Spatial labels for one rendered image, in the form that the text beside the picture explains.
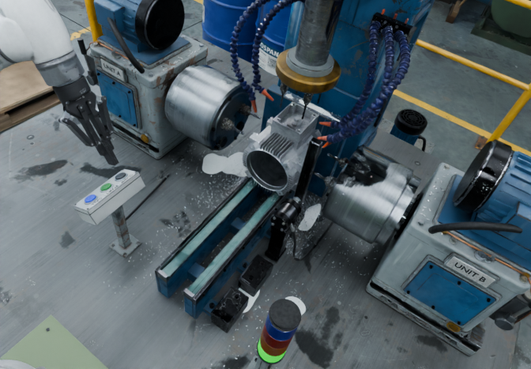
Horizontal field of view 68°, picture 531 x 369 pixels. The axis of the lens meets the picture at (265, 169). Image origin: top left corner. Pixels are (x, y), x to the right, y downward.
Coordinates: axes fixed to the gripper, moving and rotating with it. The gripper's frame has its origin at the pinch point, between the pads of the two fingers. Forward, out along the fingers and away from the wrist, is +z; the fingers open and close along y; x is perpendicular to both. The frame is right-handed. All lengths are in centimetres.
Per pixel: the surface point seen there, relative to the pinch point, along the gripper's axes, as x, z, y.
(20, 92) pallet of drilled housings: 195, 15, 56
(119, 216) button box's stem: 1.2, 17.9, -5.4
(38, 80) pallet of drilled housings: 198, 13, 72
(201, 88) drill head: -1.8, -0.7, 36.4
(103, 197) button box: -2.8, 7.9, -8.2
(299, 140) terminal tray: -31, 18, 41
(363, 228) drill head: -54, 37, 29
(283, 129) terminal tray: -26.8, 13.9, 39.9
